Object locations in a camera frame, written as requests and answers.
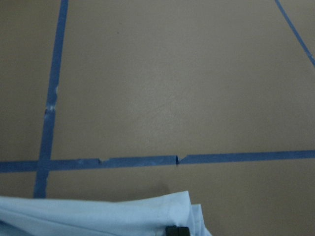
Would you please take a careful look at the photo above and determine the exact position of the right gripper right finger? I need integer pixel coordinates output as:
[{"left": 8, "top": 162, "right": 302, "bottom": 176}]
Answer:
[{"left": 177, "top": 226, "right": 190, "bottom": 236}]

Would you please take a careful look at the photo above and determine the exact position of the light blue t-shirt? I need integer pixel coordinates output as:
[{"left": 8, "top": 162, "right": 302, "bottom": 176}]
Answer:
[{"left": 0, "top": 191, "right": 210, "bottom": 236}]

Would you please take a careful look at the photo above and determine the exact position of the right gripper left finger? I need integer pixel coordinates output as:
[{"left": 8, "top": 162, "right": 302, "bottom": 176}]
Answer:
[{"left": 165, "top": 226, "right": 178, "bottom": 236}]

